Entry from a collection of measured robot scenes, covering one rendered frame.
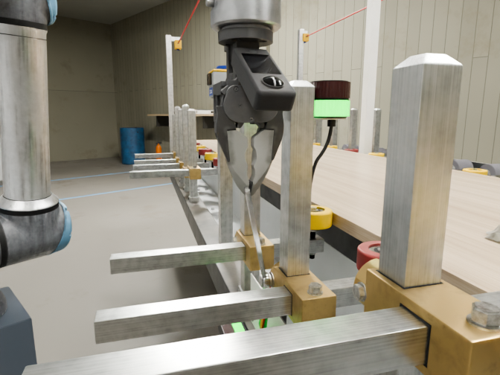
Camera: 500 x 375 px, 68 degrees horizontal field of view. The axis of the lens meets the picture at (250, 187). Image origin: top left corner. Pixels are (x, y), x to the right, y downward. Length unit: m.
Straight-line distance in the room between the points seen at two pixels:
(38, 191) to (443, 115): 1.00
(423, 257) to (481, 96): 4.25
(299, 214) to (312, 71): 5.03
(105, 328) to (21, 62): 0.72
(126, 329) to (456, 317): 0.37
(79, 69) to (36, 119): 9.31
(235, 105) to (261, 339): 0.30
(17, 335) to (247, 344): 0.94
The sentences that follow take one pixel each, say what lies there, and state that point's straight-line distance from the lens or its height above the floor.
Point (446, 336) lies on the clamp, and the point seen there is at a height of 0.96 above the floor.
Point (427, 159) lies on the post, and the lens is 0.31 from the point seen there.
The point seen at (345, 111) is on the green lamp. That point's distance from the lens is 0.54.
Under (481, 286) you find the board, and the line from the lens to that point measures 0.55.
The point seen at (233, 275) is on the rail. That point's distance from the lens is 0.98.
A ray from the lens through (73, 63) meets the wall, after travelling 10.35.
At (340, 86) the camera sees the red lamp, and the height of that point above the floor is 1.14.
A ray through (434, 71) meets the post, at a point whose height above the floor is 1.14.
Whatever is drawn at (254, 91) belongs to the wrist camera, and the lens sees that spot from 0.41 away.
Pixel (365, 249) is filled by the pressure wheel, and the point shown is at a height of 0.91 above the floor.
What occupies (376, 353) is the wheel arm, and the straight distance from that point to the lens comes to 0.29.
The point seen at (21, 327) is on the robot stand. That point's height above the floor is 0.58.
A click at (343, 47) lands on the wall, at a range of 5.29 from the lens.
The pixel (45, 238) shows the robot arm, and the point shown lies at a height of 0.78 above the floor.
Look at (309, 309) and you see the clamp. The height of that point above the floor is 0.85.
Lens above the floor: 1.11
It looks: 11 degrees down
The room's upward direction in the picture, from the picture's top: straight up
